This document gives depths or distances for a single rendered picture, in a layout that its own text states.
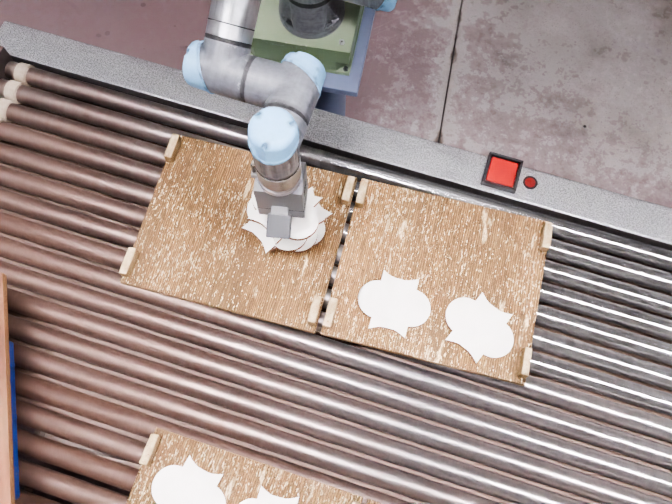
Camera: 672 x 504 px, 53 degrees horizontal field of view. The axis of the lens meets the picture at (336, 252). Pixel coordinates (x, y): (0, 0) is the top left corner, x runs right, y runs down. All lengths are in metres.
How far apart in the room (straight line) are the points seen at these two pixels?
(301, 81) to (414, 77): 1.67
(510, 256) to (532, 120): 1.33
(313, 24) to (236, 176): 0.38
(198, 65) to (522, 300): 0.77
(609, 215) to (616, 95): 1.36
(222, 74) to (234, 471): 0.71
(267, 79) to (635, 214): 0.87
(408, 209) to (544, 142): 1.31
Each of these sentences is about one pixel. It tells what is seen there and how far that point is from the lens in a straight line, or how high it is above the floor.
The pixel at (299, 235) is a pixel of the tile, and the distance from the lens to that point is 1.27.
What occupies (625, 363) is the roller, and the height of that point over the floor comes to 0.92.
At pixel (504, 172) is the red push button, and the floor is 0.93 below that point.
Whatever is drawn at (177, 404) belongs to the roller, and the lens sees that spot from 1.38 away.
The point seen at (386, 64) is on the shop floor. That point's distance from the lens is 2.75.
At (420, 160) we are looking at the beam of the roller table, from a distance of 1.52.
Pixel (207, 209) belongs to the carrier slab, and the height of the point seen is 0.94.
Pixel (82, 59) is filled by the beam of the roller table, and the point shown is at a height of 0.92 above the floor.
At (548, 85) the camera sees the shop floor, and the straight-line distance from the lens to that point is 2.82.
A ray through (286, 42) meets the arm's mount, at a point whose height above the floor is 0.96.
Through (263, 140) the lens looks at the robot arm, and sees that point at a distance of 1.01.
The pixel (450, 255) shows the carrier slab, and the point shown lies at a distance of 1.42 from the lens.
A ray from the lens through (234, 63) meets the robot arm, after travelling 1.11.
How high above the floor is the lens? 2.26
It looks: 71 degrees down
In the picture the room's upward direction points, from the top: 1 degrees clockwise
